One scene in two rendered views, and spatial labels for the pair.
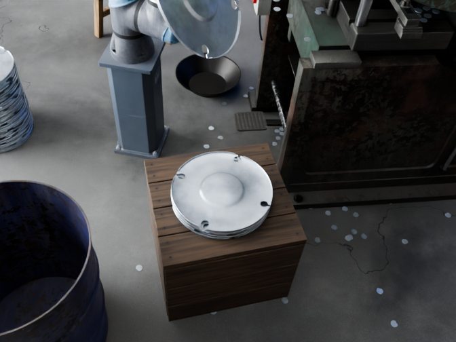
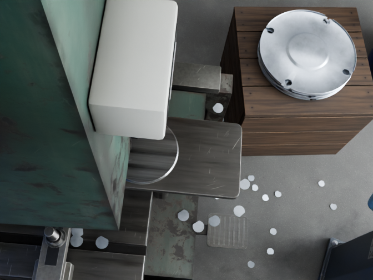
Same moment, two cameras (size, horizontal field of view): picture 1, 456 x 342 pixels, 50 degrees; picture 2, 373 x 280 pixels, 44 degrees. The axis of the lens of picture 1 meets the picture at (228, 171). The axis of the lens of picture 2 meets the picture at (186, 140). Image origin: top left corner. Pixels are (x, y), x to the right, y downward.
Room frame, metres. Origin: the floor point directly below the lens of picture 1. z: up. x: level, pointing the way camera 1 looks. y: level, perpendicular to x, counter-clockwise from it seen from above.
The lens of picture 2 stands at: (1.72, -0.21, 1.55)
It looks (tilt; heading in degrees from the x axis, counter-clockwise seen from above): 68 degrees down; 186
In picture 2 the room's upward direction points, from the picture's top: 11 degrees clockwise
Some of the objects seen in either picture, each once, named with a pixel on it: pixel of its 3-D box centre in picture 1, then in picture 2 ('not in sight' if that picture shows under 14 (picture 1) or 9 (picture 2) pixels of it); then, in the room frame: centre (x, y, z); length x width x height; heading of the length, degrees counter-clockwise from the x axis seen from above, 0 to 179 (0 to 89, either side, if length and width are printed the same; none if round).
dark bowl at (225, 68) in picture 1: (207, 78); not in sight; (1.79, 0.13, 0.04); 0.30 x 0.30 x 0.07
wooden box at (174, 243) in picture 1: (218, 230); (288, 85); (0.87, 0.01, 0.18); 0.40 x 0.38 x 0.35; 108
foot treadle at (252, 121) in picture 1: (307, 122); (149, 225); (1.44, -0.30, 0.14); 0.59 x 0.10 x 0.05; 101
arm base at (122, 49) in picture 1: (131, 38); not in sight; (1.39, 0.37, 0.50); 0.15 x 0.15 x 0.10
